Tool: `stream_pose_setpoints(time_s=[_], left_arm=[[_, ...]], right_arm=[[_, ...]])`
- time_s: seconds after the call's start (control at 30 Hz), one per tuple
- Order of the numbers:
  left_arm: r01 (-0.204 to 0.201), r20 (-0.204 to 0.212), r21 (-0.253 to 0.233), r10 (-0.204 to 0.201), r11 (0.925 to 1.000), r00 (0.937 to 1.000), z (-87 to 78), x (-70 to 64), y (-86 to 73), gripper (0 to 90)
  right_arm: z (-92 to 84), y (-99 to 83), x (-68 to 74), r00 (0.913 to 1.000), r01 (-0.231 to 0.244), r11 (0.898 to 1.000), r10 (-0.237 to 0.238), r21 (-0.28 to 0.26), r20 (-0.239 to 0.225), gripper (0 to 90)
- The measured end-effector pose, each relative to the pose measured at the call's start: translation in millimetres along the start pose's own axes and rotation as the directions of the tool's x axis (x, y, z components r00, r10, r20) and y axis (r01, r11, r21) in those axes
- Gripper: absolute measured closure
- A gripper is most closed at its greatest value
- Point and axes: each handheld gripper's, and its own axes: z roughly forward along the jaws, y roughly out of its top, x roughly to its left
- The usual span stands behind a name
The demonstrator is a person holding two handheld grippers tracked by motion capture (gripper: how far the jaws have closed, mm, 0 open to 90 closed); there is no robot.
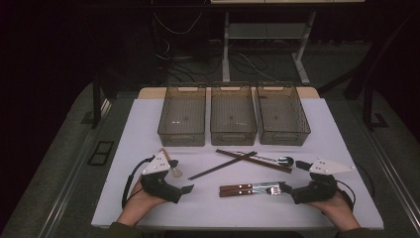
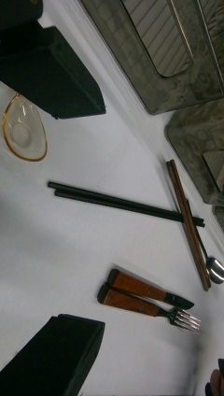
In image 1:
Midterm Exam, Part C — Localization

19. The hand-held gripper cable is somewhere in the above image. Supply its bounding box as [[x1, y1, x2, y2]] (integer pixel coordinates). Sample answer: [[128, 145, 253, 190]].
[[121, 156, 157, 210], [336, 179, 357, 212]]

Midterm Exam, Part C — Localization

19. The bundle of black floor cables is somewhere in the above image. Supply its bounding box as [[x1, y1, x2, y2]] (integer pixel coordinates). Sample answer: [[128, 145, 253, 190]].
[[155, 36, 281, 83]]

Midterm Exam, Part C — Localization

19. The black chopstick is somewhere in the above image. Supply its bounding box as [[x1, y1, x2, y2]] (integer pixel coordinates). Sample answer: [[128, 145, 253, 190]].
[[187, 151, 258, 181]]

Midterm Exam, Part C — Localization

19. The right hand-held gripper cable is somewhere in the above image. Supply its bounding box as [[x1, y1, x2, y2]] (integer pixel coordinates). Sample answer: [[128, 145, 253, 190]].
[[336, 179, 357, 212]]

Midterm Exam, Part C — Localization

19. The wood-handled fork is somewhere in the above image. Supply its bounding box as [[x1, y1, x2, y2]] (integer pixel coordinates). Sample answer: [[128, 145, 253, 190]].
[[219, 185, 282, 198]]

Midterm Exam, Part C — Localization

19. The brown chopstick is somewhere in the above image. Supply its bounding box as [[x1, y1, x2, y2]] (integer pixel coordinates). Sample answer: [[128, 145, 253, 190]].
[[215, 149, 293, 175]]

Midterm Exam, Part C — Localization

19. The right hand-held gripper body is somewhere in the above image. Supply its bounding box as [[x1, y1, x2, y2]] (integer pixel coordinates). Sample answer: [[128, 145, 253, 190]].
[[290, 157, 357, 205]]

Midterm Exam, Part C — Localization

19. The grey metal desk frame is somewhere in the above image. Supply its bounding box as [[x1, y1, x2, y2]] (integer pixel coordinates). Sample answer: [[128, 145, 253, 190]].
[[210, 0, 366, 86]]

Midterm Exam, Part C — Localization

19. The smoky clear plastic bin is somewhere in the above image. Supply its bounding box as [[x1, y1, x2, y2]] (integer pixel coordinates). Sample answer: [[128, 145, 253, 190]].
[[210, 81, 258, 147], [256, 81, 312, 147], [157, 82, 207, 148]]

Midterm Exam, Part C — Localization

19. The black metal stand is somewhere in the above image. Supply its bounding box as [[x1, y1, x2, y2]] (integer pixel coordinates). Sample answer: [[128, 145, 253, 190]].
[[362, 75, 390, 132], [80, 73, 104, 131]]

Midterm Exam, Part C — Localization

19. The left hand-held gripper cable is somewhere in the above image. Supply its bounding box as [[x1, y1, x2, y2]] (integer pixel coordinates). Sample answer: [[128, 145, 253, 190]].
[[121, 156, 157, 210]]

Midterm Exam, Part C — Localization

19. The wooden-handled fork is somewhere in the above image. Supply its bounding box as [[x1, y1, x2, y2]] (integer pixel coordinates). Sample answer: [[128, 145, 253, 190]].
[[219, 180, 287, 192]]

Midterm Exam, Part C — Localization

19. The person's left hand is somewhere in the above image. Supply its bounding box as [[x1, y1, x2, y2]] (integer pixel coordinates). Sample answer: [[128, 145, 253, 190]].
[[129, 179, 167, 214]]

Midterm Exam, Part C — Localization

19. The white hanging cable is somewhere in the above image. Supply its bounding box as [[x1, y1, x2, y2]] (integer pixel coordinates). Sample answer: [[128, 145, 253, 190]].
[[152, 9, 204, 36]]

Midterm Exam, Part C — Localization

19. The person's right hand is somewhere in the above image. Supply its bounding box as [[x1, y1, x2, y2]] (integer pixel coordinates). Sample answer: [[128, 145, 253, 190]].
[[306, 190, 355, 217]]

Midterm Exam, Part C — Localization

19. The metal spoon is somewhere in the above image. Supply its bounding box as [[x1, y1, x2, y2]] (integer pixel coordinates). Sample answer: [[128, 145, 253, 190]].
[[236, 151, 295, 168]]

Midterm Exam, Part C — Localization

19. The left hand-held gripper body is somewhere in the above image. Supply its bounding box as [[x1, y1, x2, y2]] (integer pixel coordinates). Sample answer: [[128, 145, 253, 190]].
[[140, 150, 183, 205]]

